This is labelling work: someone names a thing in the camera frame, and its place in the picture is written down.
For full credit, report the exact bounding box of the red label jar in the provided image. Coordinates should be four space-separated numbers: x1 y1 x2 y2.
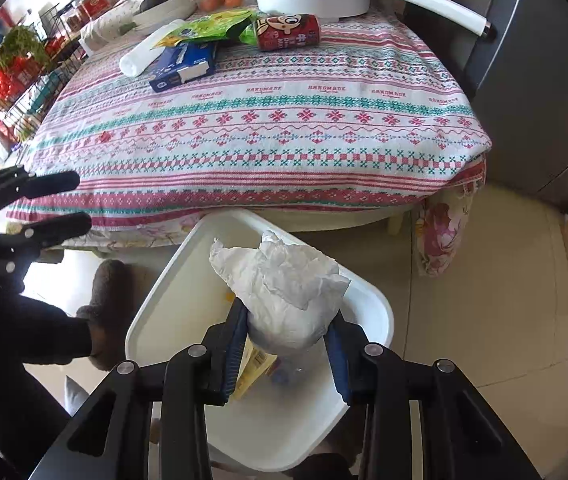
76 0 110 24

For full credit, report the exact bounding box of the person's dark trouser leg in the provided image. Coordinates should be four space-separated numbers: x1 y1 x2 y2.
0 294 94 480

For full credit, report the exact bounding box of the patterned woven tablecloth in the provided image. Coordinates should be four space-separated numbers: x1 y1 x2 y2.
6 7 493 222

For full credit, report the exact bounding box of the black wire rack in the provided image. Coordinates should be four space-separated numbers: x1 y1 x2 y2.
0 4 91 142

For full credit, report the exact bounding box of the white ceramic bowl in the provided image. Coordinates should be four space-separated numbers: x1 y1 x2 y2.
131 0 197 29

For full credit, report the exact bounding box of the dark blue box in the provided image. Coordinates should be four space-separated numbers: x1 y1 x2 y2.
149 40 219 94

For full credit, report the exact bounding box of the green snack packet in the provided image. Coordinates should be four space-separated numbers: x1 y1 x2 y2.
151 8 261 50

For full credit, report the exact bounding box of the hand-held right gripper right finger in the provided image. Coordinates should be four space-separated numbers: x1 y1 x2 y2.
325 312 542 480

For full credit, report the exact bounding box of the white tissue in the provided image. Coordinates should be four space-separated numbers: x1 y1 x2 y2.
209 230 353 357

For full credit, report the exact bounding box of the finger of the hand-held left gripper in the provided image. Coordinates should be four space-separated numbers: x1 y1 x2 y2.
0 166 81 211
0 211 93 272

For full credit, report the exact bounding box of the white floral cloth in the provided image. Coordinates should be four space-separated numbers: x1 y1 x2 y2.
80 2 165 54

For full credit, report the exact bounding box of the grey refrigerator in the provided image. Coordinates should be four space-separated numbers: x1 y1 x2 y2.
464 0 568 217

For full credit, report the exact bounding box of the floral under tablecloth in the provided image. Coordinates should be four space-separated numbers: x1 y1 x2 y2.
61 177 487 278

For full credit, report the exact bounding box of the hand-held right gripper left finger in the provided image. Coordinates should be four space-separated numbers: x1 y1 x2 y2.
29 299 251 480

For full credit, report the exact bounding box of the beige carton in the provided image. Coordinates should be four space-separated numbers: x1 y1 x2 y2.
233 335 279 402

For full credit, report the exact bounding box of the plain white small bottle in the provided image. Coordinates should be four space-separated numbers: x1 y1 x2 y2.
119 19 187 79

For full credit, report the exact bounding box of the green leafy plant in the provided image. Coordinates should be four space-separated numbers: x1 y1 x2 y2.
0 25 51 69

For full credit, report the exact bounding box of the brown fuzzy slipper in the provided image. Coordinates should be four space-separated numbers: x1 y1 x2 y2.
76 259 135 369

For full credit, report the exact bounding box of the red drink can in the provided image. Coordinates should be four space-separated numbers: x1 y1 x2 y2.
254 14 321 53

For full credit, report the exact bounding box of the white plastic bin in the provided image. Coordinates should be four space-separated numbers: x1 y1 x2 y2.
125 208 395 472

